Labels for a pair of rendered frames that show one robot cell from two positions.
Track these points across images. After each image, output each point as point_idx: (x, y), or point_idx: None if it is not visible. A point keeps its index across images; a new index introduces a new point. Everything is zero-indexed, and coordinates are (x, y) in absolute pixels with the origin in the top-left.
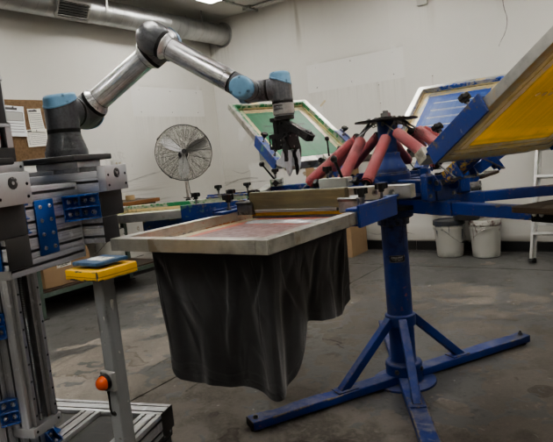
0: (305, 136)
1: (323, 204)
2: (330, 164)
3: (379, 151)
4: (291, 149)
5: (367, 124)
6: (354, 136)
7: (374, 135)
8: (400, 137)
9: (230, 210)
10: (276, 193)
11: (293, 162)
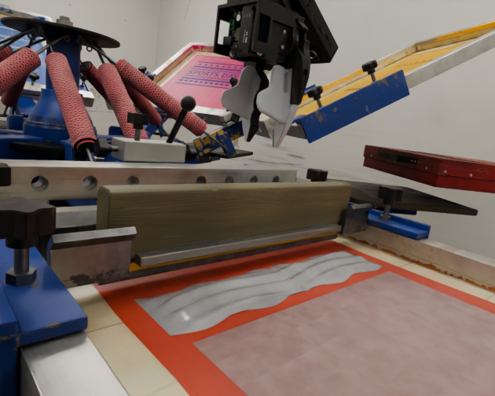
0: (333, 49)
1: (315, 220)
2: None
3: (126, 93)
4: (252, 67)
5: (31, 30)
6: None
7: (6, 50)
8: (137, 76)
9: (35, 280)
10: (218, 194)
11: (242, 105)
